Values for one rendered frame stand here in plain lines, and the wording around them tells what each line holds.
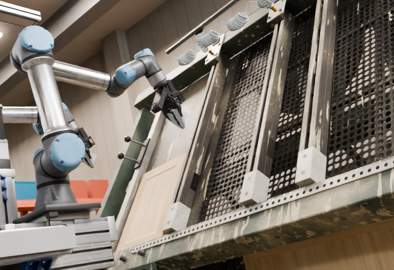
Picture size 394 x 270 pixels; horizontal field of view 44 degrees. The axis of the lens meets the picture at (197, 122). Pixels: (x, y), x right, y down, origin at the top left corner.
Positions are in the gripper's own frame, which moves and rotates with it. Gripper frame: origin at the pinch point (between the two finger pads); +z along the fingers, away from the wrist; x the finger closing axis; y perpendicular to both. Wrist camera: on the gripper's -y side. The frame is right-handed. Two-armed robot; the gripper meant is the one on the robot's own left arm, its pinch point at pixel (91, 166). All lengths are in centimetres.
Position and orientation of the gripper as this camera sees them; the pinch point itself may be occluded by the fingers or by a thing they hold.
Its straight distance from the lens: 255.0
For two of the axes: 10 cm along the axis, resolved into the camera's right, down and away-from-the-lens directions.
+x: -7.0, 3.6, 6.2
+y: 5.0, -3.7, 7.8
